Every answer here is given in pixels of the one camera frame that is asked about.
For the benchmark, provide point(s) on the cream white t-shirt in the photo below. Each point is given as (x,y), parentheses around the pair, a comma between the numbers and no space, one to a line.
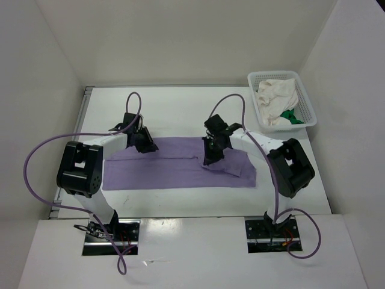
(273,97)

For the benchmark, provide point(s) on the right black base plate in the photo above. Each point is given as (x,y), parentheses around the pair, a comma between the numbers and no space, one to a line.
(261,240)

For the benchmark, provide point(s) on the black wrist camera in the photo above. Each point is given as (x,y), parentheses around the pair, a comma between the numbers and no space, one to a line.
(215,123)
(132,123)

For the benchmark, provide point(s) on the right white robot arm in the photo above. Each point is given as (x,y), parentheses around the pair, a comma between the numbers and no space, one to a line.
(290,168)

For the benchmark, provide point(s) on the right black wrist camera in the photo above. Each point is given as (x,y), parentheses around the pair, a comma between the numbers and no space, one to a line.
(215,123)

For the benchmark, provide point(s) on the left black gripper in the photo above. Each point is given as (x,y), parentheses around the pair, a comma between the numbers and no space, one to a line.
(145,141)

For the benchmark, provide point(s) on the purple t-shirt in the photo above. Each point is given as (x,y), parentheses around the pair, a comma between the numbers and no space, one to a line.
(178,163)

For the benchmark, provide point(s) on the green t-shirt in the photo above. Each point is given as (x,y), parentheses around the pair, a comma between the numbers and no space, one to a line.
(290,116)

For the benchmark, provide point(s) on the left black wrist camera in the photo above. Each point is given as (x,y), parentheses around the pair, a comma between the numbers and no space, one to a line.
(132,123)

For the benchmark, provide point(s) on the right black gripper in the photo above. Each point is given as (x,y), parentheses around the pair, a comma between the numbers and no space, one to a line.
(213,147)

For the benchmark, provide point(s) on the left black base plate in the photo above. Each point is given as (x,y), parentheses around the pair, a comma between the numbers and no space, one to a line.
(96,242)

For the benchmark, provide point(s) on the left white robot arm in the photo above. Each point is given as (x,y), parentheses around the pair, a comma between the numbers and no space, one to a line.
(81,171)

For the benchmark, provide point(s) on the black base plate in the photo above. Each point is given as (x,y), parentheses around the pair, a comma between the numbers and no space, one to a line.
(96,242)
(261,240)

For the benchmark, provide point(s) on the white plastic basket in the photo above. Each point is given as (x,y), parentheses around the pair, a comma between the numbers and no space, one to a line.
(303,111)

